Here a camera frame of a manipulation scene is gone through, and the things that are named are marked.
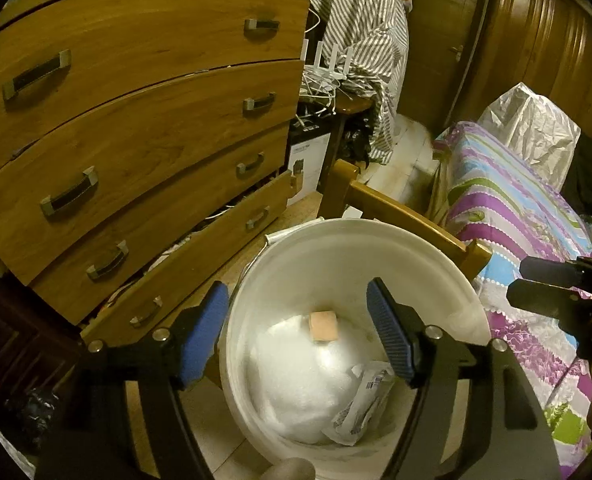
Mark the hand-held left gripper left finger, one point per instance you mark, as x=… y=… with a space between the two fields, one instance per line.
x=203 y=340

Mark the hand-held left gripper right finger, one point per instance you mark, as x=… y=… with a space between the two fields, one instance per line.
x=391 y=330

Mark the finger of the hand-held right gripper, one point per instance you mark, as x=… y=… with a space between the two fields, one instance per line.
x=541 y=297
x=546 y=269

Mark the white plastic bucket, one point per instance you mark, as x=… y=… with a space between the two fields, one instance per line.
x=326 y=260

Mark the small tan block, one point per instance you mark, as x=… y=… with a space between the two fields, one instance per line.
x=324 y=327

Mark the wooden dresser drawer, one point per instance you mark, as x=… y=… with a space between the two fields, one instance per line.
x=176 y=200
x=151 y=40
x=201 y=265
x=166 y=130

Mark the striped floral bedsheet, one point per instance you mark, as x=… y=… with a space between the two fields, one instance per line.
x=501 y=200

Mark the crumpled printed wrapper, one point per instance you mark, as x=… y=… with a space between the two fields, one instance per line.
x=356 y=410

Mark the white plastic bag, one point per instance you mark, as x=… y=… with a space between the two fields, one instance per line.
x=286 y=375

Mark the black cloth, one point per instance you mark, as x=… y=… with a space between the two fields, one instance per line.
x=591 y=170

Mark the silver cover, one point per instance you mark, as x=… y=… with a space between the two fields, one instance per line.
x=526 y=125

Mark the white cardboard box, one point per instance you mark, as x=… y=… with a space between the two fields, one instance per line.
x=311 y=160

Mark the dark wooden chair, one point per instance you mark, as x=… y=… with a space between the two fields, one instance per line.
x=351 y=105

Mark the wooden wardrobe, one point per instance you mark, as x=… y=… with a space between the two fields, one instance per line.
x=551 y=20

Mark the wooden door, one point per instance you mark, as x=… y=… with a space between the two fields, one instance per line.
x=446 y=35

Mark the white router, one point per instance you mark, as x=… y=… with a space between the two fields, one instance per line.
x=326 y=72

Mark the wooden dresser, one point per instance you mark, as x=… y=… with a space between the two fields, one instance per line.
x=126 y=35

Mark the grey striped cloth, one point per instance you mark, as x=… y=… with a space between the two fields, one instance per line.
x=366 y=10

